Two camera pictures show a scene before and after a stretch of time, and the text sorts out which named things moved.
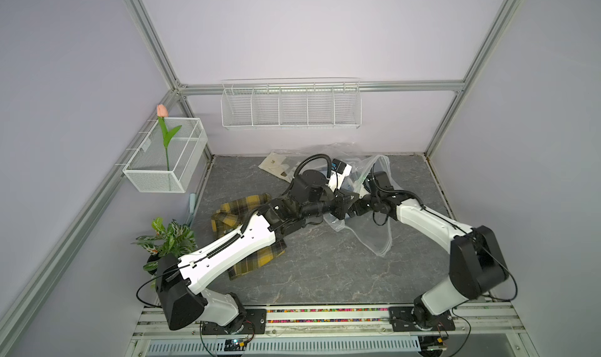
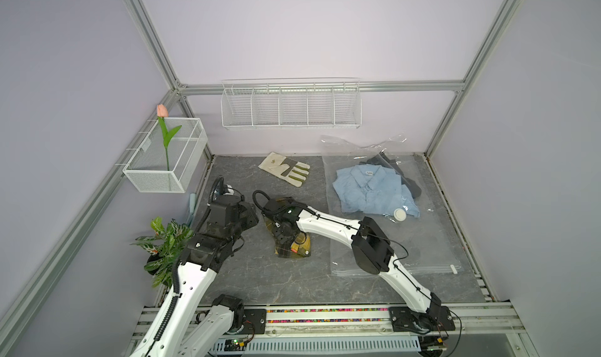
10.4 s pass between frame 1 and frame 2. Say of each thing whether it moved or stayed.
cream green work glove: stayed
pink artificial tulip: stayed
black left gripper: moved
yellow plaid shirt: moved
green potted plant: stayed
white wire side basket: stayed
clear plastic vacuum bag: moved
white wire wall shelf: stayed
